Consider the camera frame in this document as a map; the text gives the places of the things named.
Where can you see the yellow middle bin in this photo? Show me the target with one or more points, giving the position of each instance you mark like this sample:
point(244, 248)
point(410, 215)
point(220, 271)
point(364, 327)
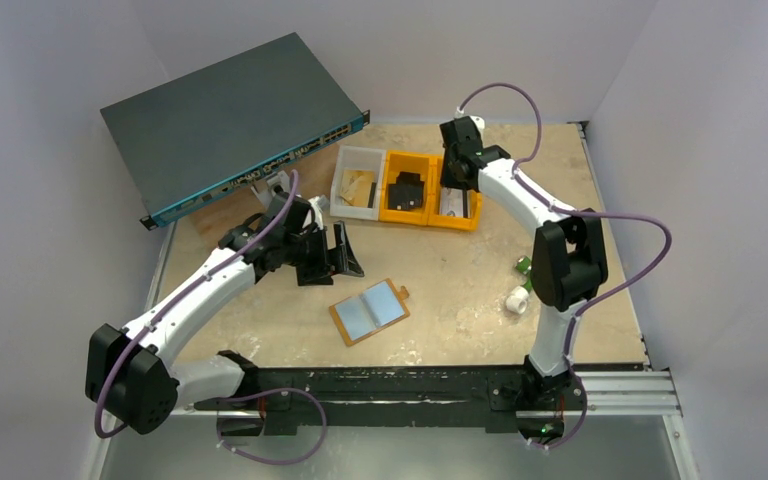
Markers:
point(396, 162)

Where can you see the black card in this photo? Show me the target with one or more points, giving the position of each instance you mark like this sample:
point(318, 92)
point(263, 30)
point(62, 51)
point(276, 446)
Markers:
point(404, 198)
point(410, 179)

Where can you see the grey network switch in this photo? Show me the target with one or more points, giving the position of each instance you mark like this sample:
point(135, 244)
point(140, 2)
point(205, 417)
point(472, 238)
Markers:
point(198, 138)

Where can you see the wooden board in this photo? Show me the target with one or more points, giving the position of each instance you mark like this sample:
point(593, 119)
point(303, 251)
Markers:
point(200, 231)

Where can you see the white plastic bin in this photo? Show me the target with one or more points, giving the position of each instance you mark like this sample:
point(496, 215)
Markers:
point(358, 158)

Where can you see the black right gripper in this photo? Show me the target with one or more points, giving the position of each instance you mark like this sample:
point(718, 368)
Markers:
point(455, 134)

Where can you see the grey metal bracket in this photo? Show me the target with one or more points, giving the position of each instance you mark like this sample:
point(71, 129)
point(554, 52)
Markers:
point(265, 190)

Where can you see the yellow bin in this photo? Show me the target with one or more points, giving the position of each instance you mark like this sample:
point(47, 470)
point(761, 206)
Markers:
point(454, 223)
point(396, 162)

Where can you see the white plastic cylinder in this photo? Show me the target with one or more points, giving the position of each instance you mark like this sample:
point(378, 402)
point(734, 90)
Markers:
point(517, 300)

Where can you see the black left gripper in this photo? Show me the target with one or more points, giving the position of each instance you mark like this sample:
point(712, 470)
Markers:
point(320, 273)

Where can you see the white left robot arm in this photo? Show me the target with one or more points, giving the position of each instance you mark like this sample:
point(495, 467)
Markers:
point(131, 371)

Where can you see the green object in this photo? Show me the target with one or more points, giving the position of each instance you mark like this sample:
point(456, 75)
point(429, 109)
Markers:
point(523, 265)

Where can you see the yellow leather card holder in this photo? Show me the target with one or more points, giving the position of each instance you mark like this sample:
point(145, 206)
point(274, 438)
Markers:
point(374, 309)

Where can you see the yellow right bin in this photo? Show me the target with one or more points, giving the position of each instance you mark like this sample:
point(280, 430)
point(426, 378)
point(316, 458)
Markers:
point(454, 223)

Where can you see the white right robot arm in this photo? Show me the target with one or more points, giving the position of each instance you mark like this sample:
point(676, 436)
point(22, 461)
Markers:
point(568, 260)

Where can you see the gold cards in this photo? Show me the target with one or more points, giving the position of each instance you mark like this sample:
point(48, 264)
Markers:
point(357, 188)

